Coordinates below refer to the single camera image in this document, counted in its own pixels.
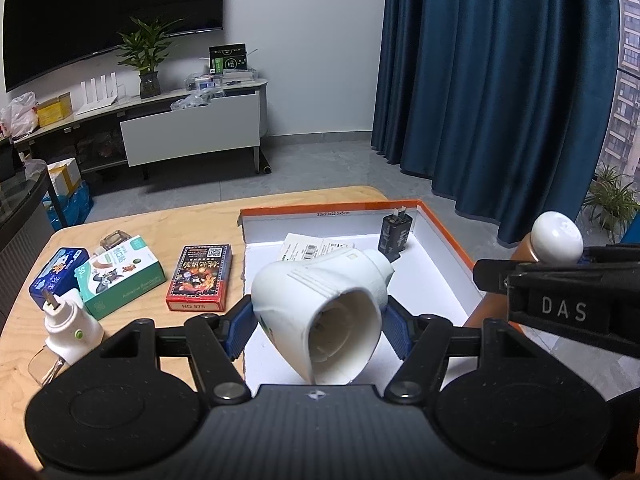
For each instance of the potted green plant on console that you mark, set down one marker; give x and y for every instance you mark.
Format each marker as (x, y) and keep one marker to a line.
(143, 50)

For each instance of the white router with antennas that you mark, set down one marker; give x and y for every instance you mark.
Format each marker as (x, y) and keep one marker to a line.
(98, 93)

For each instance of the white plastic bag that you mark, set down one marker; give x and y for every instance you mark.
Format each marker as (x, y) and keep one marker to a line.
(19, 117)

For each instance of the white bulb socket adapter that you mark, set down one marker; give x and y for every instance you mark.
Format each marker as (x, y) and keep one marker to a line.
(324, 315)

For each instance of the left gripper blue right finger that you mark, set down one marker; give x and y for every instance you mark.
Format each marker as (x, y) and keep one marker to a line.
(400, 328)

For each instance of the white power adapter box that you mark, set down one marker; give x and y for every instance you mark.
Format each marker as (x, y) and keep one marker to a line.
(299, 247)

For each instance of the white yellow carton on floor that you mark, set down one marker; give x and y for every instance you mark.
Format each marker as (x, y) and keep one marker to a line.
(65, 176)

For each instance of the orange white cardboard box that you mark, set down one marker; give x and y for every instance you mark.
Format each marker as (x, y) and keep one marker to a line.
(432, 275)

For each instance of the yellow box on console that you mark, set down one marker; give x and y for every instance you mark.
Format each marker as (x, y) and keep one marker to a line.
(54, 110)

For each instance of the green bandage box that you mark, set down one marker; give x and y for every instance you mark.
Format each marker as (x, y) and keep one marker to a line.
(113, 279)

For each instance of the white tv console cabinet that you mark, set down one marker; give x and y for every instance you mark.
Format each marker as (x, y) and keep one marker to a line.
(135, 132)

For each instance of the blue curtain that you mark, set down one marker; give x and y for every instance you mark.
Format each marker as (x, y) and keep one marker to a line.
(501, 104)

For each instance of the white plug-in nightlight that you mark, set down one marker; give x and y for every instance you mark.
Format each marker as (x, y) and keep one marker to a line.
(72, 331)

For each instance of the blue tin box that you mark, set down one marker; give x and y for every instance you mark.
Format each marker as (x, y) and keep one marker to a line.
(58, 276)

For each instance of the dark playing card box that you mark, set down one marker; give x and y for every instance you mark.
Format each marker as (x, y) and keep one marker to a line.
(201, 279)

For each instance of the plant by window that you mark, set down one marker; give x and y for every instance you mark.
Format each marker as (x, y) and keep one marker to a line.
(611, 203)

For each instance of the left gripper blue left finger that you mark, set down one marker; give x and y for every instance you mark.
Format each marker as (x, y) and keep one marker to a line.
(237, 326)

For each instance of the black green product box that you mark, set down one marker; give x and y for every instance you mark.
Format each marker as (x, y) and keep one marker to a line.
(227, 57)

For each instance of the blue bag on floor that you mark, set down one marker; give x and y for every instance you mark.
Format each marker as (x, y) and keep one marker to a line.
(75, 208)

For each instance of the copper bottle white cap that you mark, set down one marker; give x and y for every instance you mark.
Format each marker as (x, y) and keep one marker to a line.
(554, 239)

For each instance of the black wall television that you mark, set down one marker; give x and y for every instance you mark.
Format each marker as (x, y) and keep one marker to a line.
(39, 36)

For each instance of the black glass side table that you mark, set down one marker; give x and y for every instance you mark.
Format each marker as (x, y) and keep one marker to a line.
(25, 229)

